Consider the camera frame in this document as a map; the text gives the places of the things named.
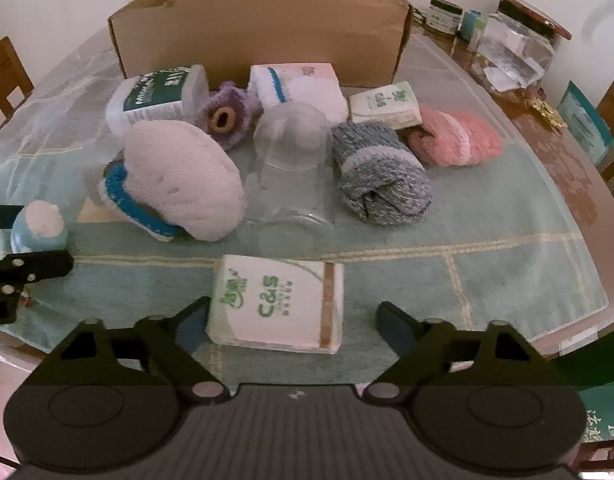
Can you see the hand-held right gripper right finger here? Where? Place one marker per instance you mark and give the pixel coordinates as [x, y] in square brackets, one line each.
[394, 327]

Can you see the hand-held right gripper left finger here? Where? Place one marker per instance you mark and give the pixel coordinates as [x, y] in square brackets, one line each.
[192, 312]

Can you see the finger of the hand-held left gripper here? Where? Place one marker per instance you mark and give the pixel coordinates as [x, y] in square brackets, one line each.
[42, 264]
[2, 216]

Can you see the large white tissue pack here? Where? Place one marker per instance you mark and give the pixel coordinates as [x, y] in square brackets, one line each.
[277, 305]

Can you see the clear plastic jar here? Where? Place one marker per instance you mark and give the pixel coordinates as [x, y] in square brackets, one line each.
[292, 150]

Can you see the white sock blue stripe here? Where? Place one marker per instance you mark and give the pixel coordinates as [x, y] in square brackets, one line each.
[297, 92]

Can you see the brown cardboard box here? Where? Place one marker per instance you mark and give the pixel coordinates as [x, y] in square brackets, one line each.
[267, 35]

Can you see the large white knit hat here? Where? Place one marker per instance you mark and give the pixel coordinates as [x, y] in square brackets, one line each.
[182, 175]

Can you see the green checked tablecloth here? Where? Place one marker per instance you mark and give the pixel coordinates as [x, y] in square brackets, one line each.
[487, 220]

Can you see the grey blue knit hat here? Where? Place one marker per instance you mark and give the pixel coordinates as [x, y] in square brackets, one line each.
[379, 175]

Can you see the white green wet wipes pack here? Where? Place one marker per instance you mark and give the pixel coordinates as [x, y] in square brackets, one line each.
[157, 97]

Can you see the pink knit hat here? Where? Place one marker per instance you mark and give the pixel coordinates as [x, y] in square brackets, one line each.
[457, 135]

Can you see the purple knitted flower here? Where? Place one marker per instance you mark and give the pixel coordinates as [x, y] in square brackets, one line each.
[229, 112]

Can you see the small green white tissue pack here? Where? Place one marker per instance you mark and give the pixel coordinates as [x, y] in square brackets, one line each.
[384, 105]

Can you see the green printed packet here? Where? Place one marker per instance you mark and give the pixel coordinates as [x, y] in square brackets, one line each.
[604, 412]

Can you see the small gold trinket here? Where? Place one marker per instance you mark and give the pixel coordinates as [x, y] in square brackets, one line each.
[547, 112]

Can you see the pink rectangular box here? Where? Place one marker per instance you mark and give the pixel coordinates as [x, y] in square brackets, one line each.
[327, 71]

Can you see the teal booklet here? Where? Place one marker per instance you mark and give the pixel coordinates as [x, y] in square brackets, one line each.
[584, 120]

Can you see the clear container with dark lid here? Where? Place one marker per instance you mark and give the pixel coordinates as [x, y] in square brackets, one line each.
[517, 50]

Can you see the small blue bottle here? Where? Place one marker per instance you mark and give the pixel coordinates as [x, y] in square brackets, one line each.
[469, 25]

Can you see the black lidded cream jar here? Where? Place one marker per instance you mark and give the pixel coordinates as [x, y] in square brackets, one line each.
[444, 16]

